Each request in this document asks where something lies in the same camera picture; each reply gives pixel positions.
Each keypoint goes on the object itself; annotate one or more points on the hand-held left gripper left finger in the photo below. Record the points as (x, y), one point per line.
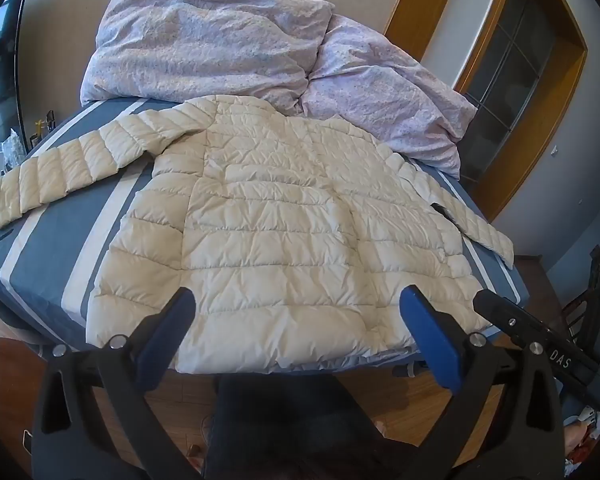
(165, 330)

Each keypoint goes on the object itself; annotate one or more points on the blue white striped bed sheet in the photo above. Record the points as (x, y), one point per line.
(55, 250)

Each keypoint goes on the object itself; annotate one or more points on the small yellow figure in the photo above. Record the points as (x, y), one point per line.
(41, 126)

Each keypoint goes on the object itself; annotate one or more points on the wooden door frame with glass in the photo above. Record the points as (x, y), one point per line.
(555, 100)

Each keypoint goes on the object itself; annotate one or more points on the pink floral duvet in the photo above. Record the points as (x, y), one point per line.
(215, 45)

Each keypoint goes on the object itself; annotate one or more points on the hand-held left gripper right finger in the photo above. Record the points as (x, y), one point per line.
(430, 330)

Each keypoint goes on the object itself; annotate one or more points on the clear plastic bag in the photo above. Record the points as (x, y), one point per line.
(12, 147)

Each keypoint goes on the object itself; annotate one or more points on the cream puffer jacket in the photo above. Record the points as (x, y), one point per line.
(280, 240)

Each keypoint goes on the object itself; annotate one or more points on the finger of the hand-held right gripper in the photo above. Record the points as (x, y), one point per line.
(502, 315)

